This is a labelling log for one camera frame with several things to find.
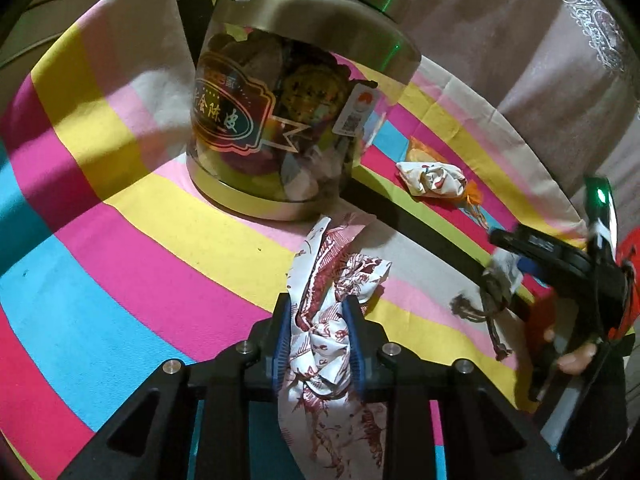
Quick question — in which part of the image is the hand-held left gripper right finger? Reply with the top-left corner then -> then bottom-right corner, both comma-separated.
340,295 -> 572,480

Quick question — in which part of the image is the white cloth with orange dots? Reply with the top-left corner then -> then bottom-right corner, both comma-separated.
396,161 -> 467,198

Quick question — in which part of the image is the white cloth with red print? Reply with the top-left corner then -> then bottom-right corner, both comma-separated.
276,212 -> 392,480

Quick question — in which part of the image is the glass jar with metal lid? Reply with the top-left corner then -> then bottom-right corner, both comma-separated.
186,0 -> 422,222

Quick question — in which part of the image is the person's right hand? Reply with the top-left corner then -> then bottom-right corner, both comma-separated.
542,326 -> 601,376

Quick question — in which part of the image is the striped multicoloured blanket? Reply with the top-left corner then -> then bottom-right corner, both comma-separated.
0,0 -> 596,480

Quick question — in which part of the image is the person's right forearm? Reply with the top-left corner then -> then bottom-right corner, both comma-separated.
540,345 -> 633,466

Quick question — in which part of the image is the orange mesh cloth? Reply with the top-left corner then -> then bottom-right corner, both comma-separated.
404,136 -> 488,228

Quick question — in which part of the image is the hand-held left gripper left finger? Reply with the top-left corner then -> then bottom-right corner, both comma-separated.
59,292 -> 293,480

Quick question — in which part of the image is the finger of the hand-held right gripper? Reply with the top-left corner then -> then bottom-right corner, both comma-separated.
489,224 -> 593,273
517,258 -> 576,291

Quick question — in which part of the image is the beige curtain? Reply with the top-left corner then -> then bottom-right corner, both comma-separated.
220,0 -> 640,241

